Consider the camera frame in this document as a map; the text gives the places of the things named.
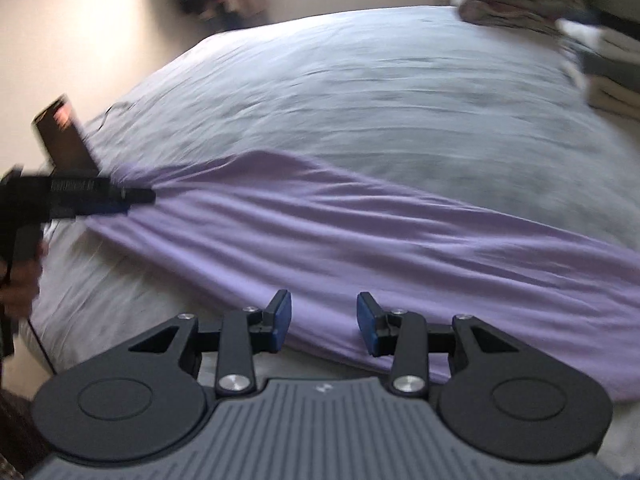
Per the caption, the folded white garment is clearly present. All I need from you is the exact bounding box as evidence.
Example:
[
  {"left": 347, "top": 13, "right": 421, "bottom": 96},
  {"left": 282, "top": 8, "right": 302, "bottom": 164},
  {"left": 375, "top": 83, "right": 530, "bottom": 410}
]
[{"left": 556, "top": 19, "right": 640, "bottom": 58}]

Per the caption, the bed with grey sheet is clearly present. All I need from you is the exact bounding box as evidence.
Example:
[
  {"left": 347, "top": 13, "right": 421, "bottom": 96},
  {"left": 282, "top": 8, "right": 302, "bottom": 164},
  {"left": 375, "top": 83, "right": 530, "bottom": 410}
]
[{"left": 27, "top": 4, "right": 640, "bottom": 480}]

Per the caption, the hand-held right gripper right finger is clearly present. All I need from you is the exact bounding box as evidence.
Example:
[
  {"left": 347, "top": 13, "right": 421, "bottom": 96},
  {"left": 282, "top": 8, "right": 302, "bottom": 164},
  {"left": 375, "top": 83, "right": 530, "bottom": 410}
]
[{"left": 355, "top": 291, "right": 522, "bottom": 397}]

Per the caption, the person's left hand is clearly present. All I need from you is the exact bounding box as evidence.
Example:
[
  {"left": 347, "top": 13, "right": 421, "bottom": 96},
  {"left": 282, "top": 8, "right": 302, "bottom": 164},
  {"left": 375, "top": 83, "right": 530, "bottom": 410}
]
[{"left": 0, "top": 241, "right": 49, "bottom": 320}]

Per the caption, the folded black garment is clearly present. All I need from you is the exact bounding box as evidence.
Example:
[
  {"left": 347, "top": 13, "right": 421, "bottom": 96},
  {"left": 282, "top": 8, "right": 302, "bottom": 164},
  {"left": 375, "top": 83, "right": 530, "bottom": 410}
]
[{"left": 587, "top": 9, "right": 640, "bottom": 37}]

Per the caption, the purple shirt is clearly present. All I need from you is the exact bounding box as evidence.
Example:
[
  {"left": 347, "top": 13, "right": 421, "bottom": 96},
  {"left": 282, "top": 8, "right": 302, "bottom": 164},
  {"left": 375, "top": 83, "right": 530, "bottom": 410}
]
[{"left": 84, "top": 151, "right": 640, "bottom": 407}]

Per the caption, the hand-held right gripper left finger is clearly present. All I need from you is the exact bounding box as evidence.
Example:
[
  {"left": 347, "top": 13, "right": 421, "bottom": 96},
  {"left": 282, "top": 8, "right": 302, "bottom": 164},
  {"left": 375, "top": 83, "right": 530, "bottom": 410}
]
[{"left": 126, "top": 288, "right": 294, "bottom": 397}]

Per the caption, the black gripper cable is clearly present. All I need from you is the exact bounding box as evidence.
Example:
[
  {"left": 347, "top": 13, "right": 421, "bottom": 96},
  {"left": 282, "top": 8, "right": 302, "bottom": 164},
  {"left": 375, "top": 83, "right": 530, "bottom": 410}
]
[{"left": 27, "top": 316, "right": 57, "bottom": 377}]

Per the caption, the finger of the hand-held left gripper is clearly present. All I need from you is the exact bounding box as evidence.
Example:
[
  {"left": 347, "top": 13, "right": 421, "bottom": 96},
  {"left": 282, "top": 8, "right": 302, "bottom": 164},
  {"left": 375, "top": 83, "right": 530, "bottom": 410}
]
[
  {"left": 50, "top": 177, "right": 157, "bottom": 203},
  {"left": 52, "top": 200, "right": 133, "bottom": 220}
]

